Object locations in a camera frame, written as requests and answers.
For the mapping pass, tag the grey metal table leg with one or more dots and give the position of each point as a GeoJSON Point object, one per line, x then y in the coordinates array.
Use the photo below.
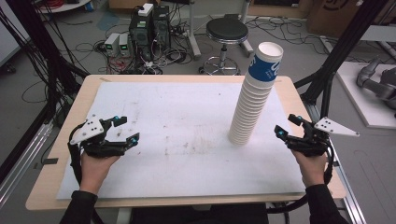
{"type": "Point", "coordinates": [246, 31]}
{"type": "Point", "coordinates": [193, 34]}

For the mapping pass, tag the white box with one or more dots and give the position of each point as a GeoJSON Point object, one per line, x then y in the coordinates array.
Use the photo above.
{"type": "Point", "coordinates": [145, 9]}

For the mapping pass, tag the white foam board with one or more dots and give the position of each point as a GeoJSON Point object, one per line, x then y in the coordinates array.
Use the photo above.
{"type": "Point", "coordinates": [174, 130]}

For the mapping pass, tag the person's left hand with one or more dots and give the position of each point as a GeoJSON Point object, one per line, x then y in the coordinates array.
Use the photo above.
{"type": "Point", "coordinates": [95, 171]}

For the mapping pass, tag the aluminium rail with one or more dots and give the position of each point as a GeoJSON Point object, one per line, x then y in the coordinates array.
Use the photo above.
{"type": "Point", "coordinates": [21, 165]}
{"type": "Point", "coordinates": [348, 193]}

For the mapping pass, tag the black tape strip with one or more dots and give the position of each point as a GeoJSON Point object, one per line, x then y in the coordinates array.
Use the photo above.
{"type": "Point", "coordinates": [50, 161]}

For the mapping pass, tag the black computer tower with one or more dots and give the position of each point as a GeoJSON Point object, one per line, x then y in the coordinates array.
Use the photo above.
{"type": "Point", "coordinates": [141, 34]}
{"type": "Point", "coordinates": [162, 26]}

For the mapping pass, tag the person's right hand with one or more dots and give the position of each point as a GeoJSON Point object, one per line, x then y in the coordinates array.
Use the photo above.
{"type": "Point", "coordinates": [313, 169]}

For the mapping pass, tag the stack of white paper cups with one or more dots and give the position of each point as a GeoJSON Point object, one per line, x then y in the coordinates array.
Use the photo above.
{"type": "Point", "coordinates": [249, 112]}

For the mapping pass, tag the white round table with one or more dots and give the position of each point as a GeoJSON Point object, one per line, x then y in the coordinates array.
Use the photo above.
{"type": "Point", "coordinates": [67, 5]}

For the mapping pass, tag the black metal frame stand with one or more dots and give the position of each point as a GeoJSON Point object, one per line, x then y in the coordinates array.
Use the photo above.
{"type": "Point", "coordinates": [46, 53]}
{"type": "Point", "coordinates": [339, 53]}

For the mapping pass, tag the brown cardboard box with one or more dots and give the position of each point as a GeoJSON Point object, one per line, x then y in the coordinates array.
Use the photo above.
{"type": "Point", "coordinates": [336, 15]}

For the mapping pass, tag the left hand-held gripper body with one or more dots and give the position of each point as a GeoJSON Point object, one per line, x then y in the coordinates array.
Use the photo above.
{"type": "Point", "coordinates": [90, 128]}

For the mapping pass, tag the grey power supply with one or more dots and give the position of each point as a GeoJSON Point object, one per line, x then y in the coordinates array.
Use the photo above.
{"type": "Point", "coordinates": [111, 45]}
{"type": "Point", "coordinates": [124, 46]}

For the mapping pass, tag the white floor board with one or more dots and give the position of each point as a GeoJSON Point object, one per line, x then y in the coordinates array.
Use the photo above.
{"type": "Point", "coordinates": [358, 102]}

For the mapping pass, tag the person's dark lap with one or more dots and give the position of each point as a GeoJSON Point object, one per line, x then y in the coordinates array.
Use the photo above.
{"type": "Point", "coordinates": [199, 215]}

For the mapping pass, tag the black round stool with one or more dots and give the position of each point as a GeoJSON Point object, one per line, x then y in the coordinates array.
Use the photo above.
{"type": "Point", "coordinates": [226, 29]}

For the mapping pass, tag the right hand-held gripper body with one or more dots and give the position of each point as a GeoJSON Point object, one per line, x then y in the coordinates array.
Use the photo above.
{"type": "Point", "coordinates": [311, 143]}

